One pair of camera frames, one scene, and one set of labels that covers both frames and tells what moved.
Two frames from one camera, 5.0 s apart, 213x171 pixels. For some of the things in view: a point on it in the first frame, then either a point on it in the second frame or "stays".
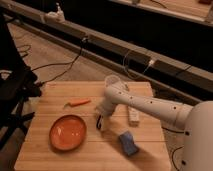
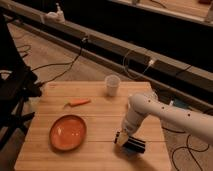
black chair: [18, 84] stays
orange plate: [67, 132] stays
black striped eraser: [99, 123] → [135, 145]
